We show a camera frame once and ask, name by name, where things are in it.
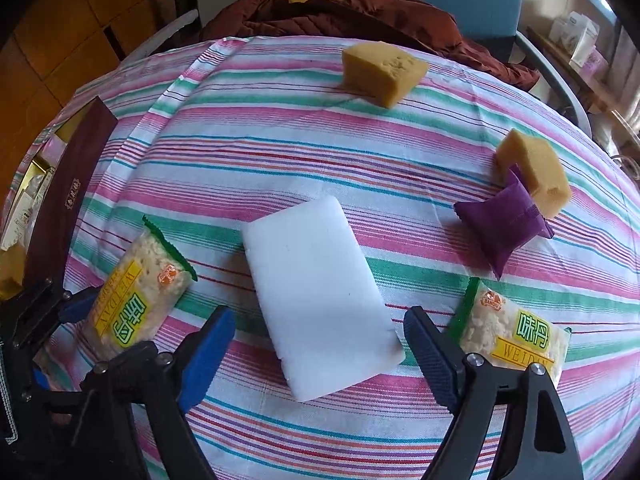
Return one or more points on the pink carton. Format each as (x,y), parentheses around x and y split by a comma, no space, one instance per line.
(597,64)

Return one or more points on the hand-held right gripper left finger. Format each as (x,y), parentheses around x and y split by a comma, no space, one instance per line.
(210,345)

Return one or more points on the maroon and gold gift box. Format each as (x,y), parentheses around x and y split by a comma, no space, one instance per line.
(70,185)

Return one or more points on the maroon quilted jacket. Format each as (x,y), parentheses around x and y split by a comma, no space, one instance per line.
(325,15)

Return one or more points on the wooden desk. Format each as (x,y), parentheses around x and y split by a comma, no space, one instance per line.
(605,95)

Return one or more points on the white carton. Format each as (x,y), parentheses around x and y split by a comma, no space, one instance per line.
(577,32)

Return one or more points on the yellow sponge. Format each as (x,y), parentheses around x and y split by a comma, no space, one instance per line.
(535,170)
(382,72)

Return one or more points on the printed cardboard box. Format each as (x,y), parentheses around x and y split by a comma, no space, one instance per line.
(25,200)

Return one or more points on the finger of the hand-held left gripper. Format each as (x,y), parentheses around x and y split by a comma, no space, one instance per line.
(75,307)
(60,400)

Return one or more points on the purple pouch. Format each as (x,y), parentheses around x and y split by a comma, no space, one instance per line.
(505,225)

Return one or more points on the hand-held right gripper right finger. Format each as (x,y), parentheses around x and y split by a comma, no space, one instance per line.
(430,355)

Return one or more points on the white sponge block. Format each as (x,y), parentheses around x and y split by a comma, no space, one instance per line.
(315,300)

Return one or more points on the green-edged rice snack packet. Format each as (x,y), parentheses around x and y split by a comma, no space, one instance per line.
(140,280)
(520,330)

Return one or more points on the striped bedsheet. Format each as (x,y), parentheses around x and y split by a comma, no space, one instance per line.
(350,160)

